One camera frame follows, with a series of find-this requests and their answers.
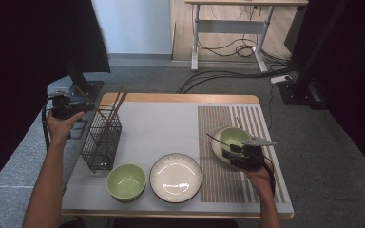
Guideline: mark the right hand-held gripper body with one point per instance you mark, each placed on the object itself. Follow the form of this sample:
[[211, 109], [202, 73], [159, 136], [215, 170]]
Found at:
[[250, 158]]

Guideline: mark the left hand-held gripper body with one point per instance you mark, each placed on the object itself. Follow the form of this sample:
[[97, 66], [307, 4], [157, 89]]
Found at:
[[61, 107]]

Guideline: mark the green bowl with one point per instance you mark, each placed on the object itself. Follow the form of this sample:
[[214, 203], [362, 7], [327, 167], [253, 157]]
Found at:
[[126, 182], [234, 136], [216, 147]]

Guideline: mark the person's left hand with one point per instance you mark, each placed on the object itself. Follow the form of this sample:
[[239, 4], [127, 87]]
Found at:
[[60, 128]]

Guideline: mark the person's right hand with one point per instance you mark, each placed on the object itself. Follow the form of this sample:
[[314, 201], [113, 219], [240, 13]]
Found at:
[[261, 179]]

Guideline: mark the striped brown placemat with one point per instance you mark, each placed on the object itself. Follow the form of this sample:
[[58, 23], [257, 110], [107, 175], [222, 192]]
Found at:
[[215, 183]]

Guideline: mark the white plate with dark rim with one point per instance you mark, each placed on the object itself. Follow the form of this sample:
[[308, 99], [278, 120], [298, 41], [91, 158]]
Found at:
[[176, 177]]

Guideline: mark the black curtain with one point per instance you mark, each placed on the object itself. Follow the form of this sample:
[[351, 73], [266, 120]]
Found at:
[[355, 63], [28, 47]]

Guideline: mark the white power strip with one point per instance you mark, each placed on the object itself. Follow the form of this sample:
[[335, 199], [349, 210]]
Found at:
[[281, 78]]

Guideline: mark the white-legged desk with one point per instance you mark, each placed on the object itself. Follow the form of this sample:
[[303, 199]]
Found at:
[[231, 27]]

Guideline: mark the black stand with base plate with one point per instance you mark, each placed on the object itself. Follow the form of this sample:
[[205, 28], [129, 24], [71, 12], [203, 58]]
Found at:
[[301, 95], [88, 88]]

